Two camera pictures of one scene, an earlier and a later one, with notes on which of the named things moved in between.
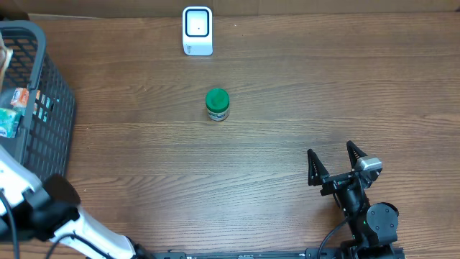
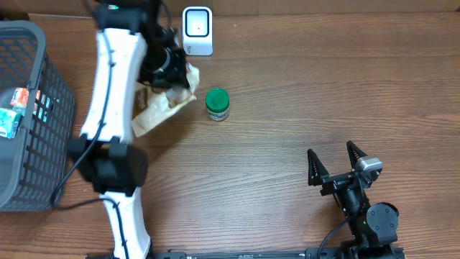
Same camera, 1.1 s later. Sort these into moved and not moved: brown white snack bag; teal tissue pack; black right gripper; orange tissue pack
Moved: brown white snack bag
Not moved: black right gripper; orange tissue pack; teal tissue pack
